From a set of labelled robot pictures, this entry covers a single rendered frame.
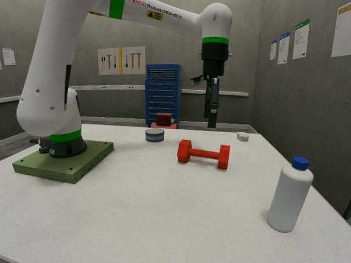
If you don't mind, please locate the red dumbbell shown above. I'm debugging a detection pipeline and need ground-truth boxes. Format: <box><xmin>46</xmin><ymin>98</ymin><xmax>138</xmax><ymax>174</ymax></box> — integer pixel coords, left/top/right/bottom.
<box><xmin>177</xmin><ymin>140</ymin><xmax>230</xmax><ymax>170</ymax></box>

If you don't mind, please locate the white bottle with blue cap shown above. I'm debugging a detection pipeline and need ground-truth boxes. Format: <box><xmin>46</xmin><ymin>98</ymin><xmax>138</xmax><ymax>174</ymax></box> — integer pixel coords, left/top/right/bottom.
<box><xmin>267</xmin><ymin>157</ymin><xmax>314</xmax><ymax>232</ymax></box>

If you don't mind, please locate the blue and grey round tin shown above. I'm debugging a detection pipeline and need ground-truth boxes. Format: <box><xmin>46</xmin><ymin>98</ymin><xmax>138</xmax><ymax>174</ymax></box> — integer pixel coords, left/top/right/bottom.
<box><xmin>145</xmin><ymin>128</ymin><xmax>165</xmax><ymax>142</ymax></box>

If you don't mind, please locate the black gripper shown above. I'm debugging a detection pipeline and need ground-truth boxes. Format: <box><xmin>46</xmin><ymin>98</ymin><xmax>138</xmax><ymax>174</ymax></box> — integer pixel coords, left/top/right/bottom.
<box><xmin>202</xmin><ymin>60</ymin><xmax>225</xmax><ymax>129</ymax></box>

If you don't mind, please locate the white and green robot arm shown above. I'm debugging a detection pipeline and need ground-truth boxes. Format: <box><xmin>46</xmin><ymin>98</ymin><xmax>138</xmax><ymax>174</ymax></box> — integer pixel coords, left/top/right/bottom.
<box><xmin>16</xmin><ymin>0</ymin><xmax>233</xmax><ymax>158</ymax></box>

